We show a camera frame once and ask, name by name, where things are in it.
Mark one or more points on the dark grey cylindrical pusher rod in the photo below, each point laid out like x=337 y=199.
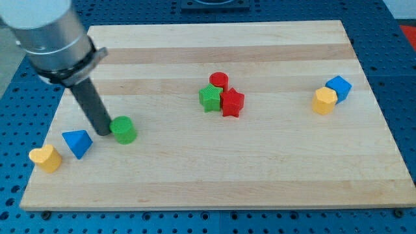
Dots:
x=89 y=100

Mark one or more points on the green cylinder block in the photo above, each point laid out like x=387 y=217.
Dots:
x=123 y=130

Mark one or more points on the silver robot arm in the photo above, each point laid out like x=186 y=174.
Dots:
x=59 y=49

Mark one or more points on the blue triangle block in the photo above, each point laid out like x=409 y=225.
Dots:
x=78 y=142

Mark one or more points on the yellow heart block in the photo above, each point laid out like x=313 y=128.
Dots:
x=47 y=158

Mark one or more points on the green star block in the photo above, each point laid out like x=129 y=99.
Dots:
x=209 y=98

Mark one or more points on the red cylinder block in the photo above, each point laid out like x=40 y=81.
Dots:
x=220 y=79

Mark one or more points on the red star block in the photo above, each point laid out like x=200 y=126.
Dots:
x=232 y=102

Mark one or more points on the wooden board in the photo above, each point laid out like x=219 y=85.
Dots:
x=278 y=154

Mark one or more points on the yellow hexagon block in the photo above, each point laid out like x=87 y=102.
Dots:
x=324 y=100

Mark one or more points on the blue cube block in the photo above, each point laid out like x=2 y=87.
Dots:
x=341 y=86

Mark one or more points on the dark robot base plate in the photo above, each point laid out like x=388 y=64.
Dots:
x=191 y=5

